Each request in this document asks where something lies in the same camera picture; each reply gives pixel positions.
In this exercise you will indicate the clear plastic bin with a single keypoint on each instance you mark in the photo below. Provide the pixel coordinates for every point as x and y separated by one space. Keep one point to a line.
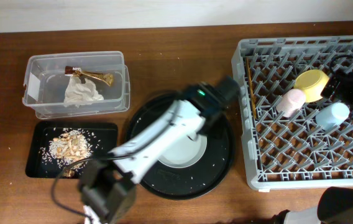
46 83

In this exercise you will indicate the blue cup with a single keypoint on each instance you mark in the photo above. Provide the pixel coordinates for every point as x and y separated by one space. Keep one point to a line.
333 115

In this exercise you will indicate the round black serving tray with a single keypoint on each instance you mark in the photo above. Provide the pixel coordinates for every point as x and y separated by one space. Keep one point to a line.
193 181

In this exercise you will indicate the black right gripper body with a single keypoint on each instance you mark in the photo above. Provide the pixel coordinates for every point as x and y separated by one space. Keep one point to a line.
351 90

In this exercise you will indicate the gold coffee sachet wrapper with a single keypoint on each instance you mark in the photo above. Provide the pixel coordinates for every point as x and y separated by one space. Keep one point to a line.
107 78

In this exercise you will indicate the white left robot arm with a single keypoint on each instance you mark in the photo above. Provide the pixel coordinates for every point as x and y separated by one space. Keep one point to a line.
108 184

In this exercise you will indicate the yellow bowl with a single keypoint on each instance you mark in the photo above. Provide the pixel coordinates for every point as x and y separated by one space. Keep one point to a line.
311 83

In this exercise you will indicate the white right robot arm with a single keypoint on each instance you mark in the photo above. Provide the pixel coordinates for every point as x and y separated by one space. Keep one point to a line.
336 203

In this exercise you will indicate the grey dishwasher rack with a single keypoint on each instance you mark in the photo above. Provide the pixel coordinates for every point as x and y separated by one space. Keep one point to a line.
294 152

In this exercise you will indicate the large white tissue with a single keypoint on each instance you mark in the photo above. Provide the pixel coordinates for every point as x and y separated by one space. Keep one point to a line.
76 92

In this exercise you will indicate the pink cup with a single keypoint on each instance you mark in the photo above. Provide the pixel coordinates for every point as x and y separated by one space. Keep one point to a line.
291 102

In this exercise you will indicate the food scraps and rice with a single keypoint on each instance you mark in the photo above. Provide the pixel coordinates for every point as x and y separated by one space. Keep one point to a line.
61 147

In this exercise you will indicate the grey plate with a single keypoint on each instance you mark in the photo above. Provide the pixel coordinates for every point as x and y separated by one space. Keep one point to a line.
184 153

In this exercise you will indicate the black rectangular tray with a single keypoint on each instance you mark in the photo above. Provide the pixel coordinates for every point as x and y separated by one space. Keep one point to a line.
107 134

